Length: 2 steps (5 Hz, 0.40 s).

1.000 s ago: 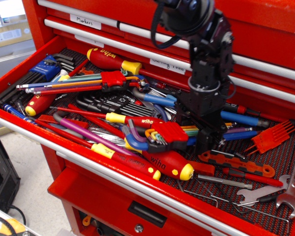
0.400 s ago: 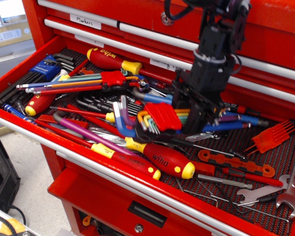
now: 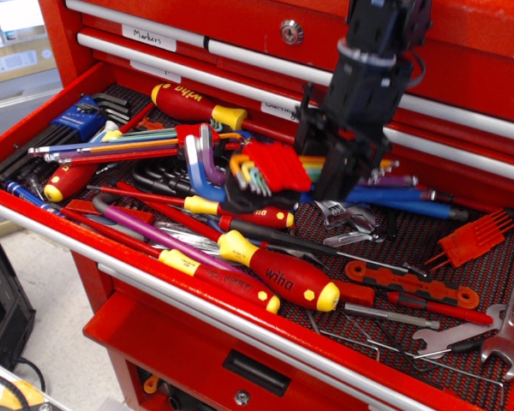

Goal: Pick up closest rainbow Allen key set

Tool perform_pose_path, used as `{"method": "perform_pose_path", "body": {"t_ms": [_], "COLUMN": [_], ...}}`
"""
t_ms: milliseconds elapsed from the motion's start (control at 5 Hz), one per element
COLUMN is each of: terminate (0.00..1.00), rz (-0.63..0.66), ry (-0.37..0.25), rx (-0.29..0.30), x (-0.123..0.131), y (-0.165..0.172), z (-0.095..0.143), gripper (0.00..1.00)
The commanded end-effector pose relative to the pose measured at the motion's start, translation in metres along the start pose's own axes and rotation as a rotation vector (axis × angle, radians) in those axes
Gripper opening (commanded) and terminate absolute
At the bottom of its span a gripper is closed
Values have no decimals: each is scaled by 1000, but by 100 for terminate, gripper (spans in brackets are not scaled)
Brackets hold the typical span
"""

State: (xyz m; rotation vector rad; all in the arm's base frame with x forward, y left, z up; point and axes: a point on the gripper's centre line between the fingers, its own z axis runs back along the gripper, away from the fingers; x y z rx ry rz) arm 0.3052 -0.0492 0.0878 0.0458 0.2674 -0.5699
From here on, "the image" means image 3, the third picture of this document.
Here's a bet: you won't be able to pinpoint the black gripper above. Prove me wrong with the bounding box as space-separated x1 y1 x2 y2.
294 1 432 200

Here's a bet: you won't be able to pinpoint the rainbow allen key set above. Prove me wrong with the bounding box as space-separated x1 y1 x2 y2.
27 123 242 163
183 122 437 215

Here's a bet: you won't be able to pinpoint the large blue sleeved hex key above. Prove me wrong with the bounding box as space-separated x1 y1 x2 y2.
299 191 470 223

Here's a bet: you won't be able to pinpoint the black Torx key set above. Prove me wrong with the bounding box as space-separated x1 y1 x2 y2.
131 158 196 198

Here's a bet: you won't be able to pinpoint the thin black hex key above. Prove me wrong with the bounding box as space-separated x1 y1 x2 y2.
374 319 487 374

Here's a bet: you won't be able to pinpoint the purple sleeved hex key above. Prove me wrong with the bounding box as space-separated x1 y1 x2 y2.
92 194 244 274

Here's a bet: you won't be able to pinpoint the long thin silver hex key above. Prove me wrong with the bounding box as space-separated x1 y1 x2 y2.
316 324 510 410

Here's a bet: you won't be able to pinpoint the orange black key holder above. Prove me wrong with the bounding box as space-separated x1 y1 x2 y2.
344 260 481 309

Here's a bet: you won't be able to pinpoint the white Cutting Tools label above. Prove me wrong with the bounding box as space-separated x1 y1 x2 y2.
260 102 299 122

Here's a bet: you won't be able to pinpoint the silver adjustable wrench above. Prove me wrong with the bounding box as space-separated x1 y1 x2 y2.
314 200 386 247

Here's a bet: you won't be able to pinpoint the middle red yellow screwdriver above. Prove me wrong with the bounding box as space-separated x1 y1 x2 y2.
87 185 295 229

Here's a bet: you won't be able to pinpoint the black red slim screwdriver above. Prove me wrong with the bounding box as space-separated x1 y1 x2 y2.
218 216 427 278

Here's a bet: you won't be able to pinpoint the silver cabinet lock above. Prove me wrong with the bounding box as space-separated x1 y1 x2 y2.
280 20 304 45

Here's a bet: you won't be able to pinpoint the front red yellow Wiha screwdriver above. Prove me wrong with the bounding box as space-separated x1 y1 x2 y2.
119 182 340 312

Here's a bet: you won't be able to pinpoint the large red yellow Wiha screwdriver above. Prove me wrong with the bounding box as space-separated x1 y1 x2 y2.
151 83 295 145

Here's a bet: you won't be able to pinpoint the slim red yellow screwdriver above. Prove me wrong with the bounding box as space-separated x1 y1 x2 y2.
62 207 280 314

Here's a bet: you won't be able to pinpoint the orange comb-like tool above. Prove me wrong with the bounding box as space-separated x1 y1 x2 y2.
425 210 514 271

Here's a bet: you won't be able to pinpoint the small red precision screwdriver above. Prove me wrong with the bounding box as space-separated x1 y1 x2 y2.
386 291 493 325

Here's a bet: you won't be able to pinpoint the red tool chest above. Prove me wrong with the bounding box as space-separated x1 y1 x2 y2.
37 0 514 411

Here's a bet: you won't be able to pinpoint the open red drawer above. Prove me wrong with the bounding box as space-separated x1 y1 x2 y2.
0 63 514 410

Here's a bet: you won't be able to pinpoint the silver bit extension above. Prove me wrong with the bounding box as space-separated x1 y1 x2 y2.
344 303 440 330

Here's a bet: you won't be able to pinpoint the flat thin silver spanner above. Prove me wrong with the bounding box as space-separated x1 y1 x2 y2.
413 304 506 359

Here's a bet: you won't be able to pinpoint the white Markers label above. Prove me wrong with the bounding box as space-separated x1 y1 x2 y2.
122 24 176 52

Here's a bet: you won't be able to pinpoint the blue holder black hex keys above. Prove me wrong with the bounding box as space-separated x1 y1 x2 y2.
0 93 130 185

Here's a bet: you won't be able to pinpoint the left red yellow screwdriver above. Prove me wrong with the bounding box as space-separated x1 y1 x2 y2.
44 164 98 203

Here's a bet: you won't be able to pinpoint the blue pen screwdriver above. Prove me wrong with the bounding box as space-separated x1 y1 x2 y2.
5 181 65 217

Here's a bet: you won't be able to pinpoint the black computer case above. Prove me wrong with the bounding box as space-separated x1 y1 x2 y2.
0 243 36 371

